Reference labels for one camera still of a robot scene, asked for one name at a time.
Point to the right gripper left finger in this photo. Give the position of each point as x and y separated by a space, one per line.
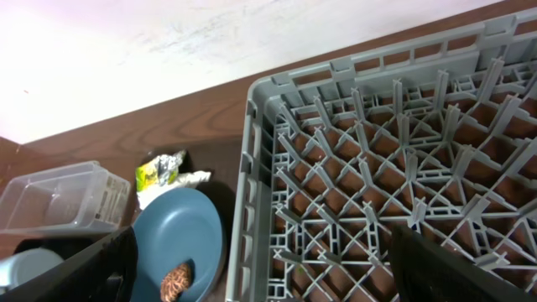
104 271

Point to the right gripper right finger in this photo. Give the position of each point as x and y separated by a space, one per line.
423 271

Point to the brown morel mushroom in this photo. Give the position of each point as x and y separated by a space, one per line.
175 282

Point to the large blue plate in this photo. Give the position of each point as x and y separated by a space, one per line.
180 226

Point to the light blue rice bowl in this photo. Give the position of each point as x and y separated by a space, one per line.
22 267

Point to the grey dishwasher rack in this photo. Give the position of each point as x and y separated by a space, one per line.
436 133

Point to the black plastic tray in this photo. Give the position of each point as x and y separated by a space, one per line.
65 247

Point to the clear plastic bin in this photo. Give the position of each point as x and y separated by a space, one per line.
82 198

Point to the yellow-green snack wrapper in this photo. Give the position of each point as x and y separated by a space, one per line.
147 175

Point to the white paper napkin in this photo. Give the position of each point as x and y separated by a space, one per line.
149 190

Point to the crumpled aluminium foil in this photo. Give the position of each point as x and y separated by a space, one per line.
167 166

